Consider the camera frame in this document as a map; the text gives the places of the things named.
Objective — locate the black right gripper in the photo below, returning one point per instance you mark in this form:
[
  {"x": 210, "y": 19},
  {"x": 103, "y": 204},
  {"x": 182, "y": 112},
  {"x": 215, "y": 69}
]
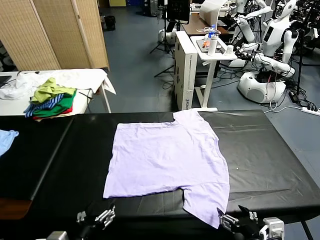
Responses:
[{"x": 246, "y": 227}]

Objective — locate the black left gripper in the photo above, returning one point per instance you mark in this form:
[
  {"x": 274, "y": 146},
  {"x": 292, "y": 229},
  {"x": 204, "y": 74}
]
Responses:
[{"x": 88, "y": 232}]

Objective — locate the lavender printed t-shirt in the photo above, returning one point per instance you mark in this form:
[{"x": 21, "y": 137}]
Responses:
[{"x": 162, "y": 155}]

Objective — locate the small white robot base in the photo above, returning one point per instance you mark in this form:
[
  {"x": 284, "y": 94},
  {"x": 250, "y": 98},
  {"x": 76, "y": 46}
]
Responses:
[{"x": 170, "y": 37}]

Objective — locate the black table cover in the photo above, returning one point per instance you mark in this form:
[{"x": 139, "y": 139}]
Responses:
[
  {"x": 250, "y": 150},
  {"x": 30, "y": 155}
]

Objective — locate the beige folded garment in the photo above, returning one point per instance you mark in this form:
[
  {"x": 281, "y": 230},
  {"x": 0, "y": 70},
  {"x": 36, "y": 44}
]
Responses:
[{"x": 60, "y": 115}]

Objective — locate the red folded garment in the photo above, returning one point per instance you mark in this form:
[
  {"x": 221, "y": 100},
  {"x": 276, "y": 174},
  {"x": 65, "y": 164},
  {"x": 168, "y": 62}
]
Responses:
[{"x": 69, "y": 110}]

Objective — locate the light blue garment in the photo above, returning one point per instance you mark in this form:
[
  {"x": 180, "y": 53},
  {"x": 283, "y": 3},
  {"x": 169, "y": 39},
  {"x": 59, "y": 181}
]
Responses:
[{"x": 5, "y": 142}]

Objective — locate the green folded garment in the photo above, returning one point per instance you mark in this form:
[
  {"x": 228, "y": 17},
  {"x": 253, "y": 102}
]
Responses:
[{"x": 62, "y": 103}]

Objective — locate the blue striped garment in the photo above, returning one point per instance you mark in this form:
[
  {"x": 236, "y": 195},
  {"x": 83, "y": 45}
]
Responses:
[{"x": 47, "y": 103}]

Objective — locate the white power strip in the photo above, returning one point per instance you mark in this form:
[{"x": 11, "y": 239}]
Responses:
[{"x": 310, "y": 110}]

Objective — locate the black power adapter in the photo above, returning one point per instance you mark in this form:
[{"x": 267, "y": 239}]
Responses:
[{"x": 293, "y": 96}]

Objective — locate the lime green crumpled garment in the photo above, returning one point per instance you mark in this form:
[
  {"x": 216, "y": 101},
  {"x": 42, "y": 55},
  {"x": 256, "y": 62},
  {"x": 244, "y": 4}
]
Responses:
[{"x": 45, "y": 91}]

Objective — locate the white cloth on side table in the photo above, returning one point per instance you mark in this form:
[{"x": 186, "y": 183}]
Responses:
[{"x": 85, "y": 75}]

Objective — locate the white standing desk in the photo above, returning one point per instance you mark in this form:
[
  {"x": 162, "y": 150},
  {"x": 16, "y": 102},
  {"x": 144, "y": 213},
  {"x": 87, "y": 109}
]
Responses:
[{"x": 211, "y": 72}]

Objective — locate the tall white cardboard box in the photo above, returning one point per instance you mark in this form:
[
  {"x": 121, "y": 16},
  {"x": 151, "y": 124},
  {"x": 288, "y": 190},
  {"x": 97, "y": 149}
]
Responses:
[{"x": 186, "y": 75}]

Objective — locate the white crumpled cloth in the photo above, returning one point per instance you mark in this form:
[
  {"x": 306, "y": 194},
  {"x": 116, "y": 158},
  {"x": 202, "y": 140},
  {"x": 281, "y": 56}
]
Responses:
[{"x": 22, "y": 82}]

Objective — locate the black tripod stand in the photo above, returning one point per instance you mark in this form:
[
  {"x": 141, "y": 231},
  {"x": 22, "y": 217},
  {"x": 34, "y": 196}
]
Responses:
[
  {"x": 164, "y": 71},
  {"x": 165, "y": 37}
]

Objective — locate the black laptop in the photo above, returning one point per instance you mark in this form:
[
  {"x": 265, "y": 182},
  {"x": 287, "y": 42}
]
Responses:
[{"x": 4, "y": 80}]

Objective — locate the black stand pole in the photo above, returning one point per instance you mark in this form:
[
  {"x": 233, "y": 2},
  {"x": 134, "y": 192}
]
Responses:
[{"x": 300, "y": 62}]

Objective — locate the white cup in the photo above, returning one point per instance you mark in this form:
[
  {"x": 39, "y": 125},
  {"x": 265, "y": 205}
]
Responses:
[{"x": 229, "y": 50}]

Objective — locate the white thermos bottle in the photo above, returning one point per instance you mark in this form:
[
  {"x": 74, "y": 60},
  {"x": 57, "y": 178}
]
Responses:
[{"x": 212, "y": 46}]

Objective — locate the small orange toy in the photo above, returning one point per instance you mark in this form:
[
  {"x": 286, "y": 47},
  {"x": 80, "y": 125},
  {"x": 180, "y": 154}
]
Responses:
[{"x": 205, "y": 43}]

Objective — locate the white humanoid robot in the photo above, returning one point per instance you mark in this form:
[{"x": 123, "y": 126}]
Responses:
[
  {"x": 272, "y": 35},
  {"x": 246, "y": 30}
]

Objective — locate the bamboo folding screen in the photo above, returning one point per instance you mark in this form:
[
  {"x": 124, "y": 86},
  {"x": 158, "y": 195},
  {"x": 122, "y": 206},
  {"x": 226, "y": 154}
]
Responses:
[{"x": 50, "y": 32}]

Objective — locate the blue-capped water bottle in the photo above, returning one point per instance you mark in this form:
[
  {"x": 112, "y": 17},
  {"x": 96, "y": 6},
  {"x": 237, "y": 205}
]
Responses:
[{"x": 212, "y": 29}]

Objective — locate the black floor bin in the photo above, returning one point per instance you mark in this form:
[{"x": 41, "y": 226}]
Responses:
[{"x": 110, "y": 22}]

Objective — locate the brown wooden desk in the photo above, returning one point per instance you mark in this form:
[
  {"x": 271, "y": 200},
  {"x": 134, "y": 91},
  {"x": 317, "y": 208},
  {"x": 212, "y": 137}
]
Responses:
[{"x": 191, "y": 27}]

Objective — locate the white curved plastic cover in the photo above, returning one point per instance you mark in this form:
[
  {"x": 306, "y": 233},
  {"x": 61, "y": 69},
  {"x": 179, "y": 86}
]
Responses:
[{"x": 208, "y": 12}]

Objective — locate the black monitor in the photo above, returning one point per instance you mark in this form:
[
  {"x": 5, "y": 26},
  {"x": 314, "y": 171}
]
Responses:
[{"x": 178, "y": 10}]

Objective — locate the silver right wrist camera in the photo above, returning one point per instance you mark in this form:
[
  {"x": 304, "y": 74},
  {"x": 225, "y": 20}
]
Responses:
[{"x": 273, "y": 226}]

